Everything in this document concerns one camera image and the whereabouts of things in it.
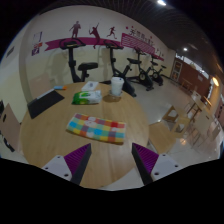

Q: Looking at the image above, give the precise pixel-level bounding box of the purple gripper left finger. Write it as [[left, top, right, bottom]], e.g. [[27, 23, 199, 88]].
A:
[[42, 144, 92, 185]]

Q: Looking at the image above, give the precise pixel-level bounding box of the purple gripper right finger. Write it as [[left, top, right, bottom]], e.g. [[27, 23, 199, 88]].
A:
[[132, 143, 182, 185]]

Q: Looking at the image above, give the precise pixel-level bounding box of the colourful checkered towel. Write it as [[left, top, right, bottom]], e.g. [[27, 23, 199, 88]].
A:
[[66, 113, 126, 143]]

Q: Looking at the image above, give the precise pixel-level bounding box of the wooden stool near table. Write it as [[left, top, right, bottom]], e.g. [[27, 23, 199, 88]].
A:
[[149, 122, 176, 154]]

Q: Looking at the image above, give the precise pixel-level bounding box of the wooden stool far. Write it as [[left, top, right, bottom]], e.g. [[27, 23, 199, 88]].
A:
[[162, 106, 190, 134]]

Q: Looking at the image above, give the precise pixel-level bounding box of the wooden long table right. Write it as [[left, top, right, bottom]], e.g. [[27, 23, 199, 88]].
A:
[[187, 95, 213, 137]]

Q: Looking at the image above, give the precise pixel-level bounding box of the green wet wipes pack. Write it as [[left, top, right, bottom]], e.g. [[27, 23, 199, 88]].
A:
[[72, 90, 102, 105]]

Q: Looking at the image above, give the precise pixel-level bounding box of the dark tablet with cover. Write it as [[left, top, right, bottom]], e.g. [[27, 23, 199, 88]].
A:
[[27, 89, 64, 119]]

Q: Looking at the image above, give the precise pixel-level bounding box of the wooden chair left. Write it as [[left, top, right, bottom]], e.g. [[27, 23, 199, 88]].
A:
[[0, 104, 22, 153]]

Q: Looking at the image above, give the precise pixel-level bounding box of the blue orange marker pen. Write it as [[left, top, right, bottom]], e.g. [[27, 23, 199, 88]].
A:
[[54, 86, 67, 90]]

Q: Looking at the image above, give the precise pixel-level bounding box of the white tissue box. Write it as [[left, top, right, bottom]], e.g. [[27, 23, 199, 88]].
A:
[[82, 81, 98, 91]]

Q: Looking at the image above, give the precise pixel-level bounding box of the black exercise bike right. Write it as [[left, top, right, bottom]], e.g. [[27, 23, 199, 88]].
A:
[[129, 59, 153, 91]]

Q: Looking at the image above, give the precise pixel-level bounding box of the black exercise bike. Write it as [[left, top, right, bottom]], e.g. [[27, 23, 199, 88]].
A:
[[99, 39, 138, 98], [149, 56, 166, 86], [59, 38, 98, 83], [129, 59, 153, 91]]

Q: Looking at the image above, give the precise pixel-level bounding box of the white paper cup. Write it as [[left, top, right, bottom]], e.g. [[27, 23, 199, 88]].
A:
[[111, 77, 124, 96]]

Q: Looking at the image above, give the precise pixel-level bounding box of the black exercise bike far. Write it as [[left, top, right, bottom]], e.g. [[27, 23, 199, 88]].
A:
[[149, 56, 166, 86]]

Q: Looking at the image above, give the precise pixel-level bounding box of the black exercise bike left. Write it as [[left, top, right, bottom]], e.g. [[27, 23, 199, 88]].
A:
[[59, 38, 98, 83]]

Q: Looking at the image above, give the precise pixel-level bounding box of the black exercise bike middle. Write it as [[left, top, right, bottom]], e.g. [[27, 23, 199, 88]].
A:
[[99, 39, 138, 98]]

